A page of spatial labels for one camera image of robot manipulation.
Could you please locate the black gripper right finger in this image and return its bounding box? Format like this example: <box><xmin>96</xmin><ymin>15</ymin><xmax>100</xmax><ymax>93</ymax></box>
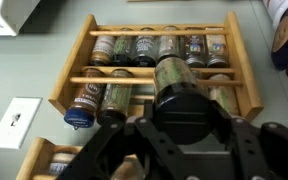
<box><xmin>213</xmin><ymin>103</ymin><xmax>288</xmax><ymax>180</ymax></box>

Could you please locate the white light switch plate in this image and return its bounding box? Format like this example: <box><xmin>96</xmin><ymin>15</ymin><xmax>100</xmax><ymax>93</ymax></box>
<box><xmin>0</xmin><ymin>97</ymin><xmax>43</xmax><ymax>150</ymax></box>

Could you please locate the white utensil crock red print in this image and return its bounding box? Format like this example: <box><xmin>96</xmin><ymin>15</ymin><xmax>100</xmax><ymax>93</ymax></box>
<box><xmin>262</xmin><ymin>0</ymin><xmax>288</xmax><ymax>33</ymax></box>

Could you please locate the dark blue spoon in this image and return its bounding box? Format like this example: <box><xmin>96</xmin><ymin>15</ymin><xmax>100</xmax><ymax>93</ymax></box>
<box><xmin>270</xmin><ymin>38</ymin><xmax>288</xmax><ymax>72</ymax></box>

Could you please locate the glass spice jar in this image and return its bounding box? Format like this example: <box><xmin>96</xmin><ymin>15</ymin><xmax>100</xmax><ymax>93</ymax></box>
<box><xmin>47</xmin><ymin>152</ymin><xmax>77</xmax><ymax>177</ymax></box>
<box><xmin>183</xmin><ymin>27</ymin><xmax>208</xmax><ymax>69</ymax></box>
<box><xmin>207</xmin><ymin>73</ymin><xmax>241</xmax><ymax>116</ymax></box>
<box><xmin>157</xmin><ymin>25</ymin><xmax>182</xmax><ymax>63</ymax></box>
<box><xmin>132</xmin><ymin>27</ymin><xmax>158</xmax><ymax>68</ymax></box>
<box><xmin>111</xmin><ymin>28</ymin><xmax>134</xmax><ymax>67</ymax></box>
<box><xmin>89</xmin><ymin>29</ymin><xmax>117</xmax><ymax>67</ymax></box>
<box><xmin>204</xmin><ymin>27</ymin><xmax>230</xmax><ymax>69</ymax></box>

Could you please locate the brown spice jar blue lid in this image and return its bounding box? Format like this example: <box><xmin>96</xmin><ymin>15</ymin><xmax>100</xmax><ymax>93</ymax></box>
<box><xmin>63</xmin><ymin>68</ymin><xmax>107</xmax><ymax>129</ymax></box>

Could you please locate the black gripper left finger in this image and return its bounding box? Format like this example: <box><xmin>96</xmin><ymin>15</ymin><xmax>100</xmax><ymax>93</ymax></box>
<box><xmin>55</xmin><ymin>99</ymin><xmax>192</xmax><ymax>180</ymax></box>

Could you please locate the white stove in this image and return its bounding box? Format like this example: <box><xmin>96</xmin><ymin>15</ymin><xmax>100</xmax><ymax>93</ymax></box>
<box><xmin>0</xmin><ymin>0</ymin><xmax>42</xmax><ymax>37</ymax></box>

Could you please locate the light wooden spoon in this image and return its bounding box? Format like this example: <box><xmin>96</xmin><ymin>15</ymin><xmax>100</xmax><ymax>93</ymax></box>
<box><xmin>271</xmin><ymin>16</ymin><xmax>288</xmax><ymax>53</ymax></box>

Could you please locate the wooden wall spice rack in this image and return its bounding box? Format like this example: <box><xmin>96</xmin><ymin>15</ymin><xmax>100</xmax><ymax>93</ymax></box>
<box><xmin>48</xmin><ymin>11</ymin><xmax>264</xmax><ymax>123</ymax></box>
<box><xmin>16</xmin><ymin>136</ymin><xmax>145</xmax><ymax>180</ymax></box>

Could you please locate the green herb jar black lid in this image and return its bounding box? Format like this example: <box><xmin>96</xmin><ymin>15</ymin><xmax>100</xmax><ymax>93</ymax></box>
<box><xmin>152</xmin><ymin>56</ymin><xmax>216</xmax><ymax>145</ymax></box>
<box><xmin>96</xmin><ymin>69</ymin><xmax>134</xmax><ymax>126</ymax></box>

